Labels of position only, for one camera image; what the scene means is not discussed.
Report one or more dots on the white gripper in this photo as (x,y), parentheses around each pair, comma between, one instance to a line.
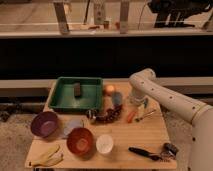
(136,97)

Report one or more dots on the red orange pepper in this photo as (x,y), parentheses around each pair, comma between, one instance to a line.
(130,116)

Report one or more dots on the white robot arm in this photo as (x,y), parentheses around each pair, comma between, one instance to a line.
(195,112)

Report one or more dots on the green sponge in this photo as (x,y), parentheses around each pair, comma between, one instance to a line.
(146,101)

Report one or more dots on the blue grey cup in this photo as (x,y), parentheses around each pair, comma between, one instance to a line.
(116,98)

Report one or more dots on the metal fork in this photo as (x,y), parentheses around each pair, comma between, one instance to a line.
(145,115)

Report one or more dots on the orange fruit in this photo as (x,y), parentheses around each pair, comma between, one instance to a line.
(109,90)

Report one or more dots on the dark grape bunch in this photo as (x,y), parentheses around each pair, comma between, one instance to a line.
(111,115)

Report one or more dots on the white cup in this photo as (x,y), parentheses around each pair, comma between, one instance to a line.
(104,144)

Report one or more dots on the dark block in tray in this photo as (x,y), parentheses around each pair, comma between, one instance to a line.
(77,89)

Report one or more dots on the dark brush head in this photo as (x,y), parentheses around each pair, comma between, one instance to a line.
(170,149)

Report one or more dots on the green plastic tray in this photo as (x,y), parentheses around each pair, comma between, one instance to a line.
(62,98)

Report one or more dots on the red orange bowl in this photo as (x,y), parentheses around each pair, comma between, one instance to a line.
(80,141)

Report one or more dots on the purple bowl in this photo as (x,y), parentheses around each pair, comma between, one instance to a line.
(44,124)

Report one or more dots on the yellow banana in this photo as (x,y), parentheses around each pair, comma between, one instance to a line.
(47,159)

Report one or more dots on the black handled tool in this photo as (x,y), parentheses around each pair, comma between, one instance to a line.
(144,153)

